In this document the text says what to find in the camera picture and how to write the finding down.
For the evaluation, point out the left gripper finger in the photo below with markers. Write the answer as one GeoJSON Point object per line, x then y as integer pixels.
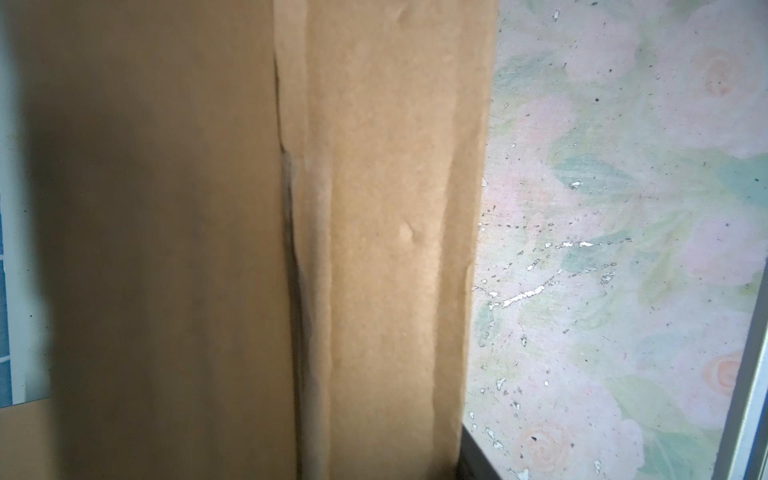
{"type": "Point", "coordinates": [473, 463]}

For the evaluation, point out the brown cardboard box sheet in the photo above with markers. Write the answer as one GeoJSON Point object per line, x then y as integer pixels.
{"type": "Point", "coordinates": [254, 225]}

